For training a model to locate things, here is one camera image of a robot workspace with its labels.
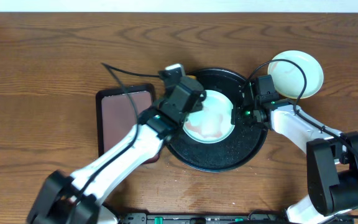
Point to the black rectangular water tray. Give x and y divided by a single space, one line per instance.
115 113

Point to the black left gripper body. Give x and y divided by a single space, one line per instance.
196 101

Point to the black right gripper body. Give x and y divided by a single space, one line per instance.
245 116

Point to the round black serving tray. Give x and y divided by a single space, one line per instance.
241 145

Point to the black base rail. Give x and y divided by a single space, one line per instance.
143 218

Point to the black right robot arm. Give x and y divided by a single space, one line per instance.
331 155

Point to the yellow green scrub sponge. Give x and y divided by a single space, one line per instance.
192 76

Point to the mint green plate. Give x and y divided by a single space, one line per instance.
213 123
287 78

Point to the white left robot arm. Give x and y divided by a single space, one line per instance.
79 197

